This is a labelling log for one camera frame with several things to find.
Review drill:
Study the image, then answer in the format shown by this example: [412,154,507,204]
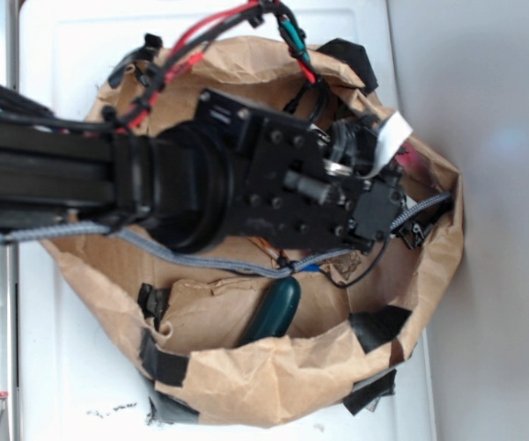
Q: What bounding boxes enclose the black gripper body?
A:
[197,89,404,254]

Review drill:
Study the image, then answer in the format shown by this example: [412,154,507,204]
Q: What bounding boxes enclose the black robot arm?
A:
[0,86,404,254]

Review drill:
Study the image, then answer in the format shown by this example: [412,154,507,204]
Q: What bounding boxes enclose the brown pine cone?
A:
[324,252,362,281]

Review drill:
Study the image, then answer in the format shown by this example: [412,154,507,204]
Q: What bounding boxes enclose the dark green capsule toy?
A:
[238,277,301,346]

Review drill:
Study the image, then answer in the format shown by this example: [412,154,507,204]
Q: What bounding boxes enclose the brown paper bag tray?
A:
[69,37,464,428]

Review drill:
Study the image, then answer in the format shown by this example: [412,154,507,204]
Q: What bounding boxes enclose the grey braided cable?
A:
[0,191,452,279]

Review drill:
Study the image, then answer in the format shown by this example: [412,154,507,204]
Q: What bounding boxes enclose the black cable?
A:
[291,238,392,290]

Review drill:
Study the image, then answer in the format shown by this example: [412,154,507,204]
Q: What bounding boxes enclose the white ribbon cable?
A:
[365,111,414,178]

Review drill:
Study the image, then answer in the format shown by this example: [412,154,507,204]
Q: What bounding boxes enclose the red and black wire bundle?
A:
[101,0,330,134]

